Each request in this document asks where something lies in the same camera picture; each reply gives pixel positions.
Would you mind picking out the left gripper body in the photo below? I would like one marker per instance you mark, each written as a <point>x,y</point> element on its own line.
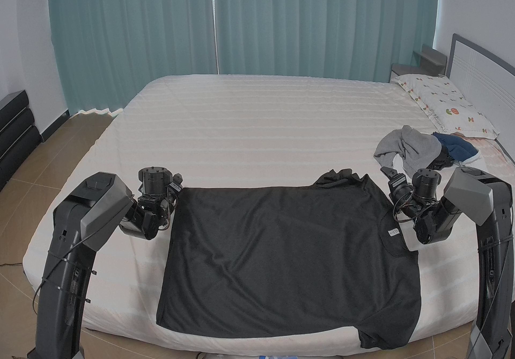
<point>172,192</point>

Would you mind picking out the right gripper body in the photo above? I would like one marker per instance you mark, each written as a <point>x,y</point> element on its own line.
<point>400,187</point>

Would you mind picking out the black T-shirt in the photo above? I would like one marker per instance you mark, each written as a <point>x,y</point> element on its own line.
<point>281,248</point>

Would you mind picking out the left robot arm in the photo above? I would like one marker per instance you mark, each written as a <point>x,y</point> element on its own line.
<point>100,204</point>

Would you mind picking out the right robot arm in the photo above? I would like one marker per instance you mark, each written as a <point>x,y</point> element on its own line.
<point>466,192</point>

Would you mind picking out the pile of clothes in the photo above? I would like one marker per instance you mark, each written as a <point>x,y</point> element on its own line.
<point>418,144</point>

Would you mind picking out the bed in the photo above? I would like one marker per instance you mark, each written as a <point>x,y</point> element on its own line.
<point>261,120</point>

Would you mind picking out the white printed pillow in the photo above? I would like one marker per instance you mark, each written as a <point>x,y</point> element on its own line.
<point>446,104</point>

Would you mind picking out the grey bedside table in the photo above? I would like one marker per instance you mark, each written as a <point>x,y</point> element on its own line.
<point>430,56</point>

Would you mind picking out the black chest of drawers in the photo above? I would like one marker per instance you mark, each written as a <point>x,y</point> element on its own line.
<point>16,128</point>

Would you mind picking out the blue-green curtain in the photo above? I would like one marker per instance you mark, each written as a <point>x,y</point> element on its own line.
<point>322,11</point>
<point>132,27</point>

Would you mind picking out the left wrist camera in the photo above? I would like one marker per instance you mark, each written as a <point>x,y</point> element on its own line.
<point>178,179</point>

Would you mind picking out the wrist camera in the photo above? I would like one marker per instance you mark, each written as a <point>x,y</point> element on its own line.
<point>389,173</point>
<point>178,179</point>

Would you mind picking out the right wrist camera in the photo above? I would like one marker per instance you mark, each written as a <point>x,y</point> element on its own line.
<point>389,173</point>

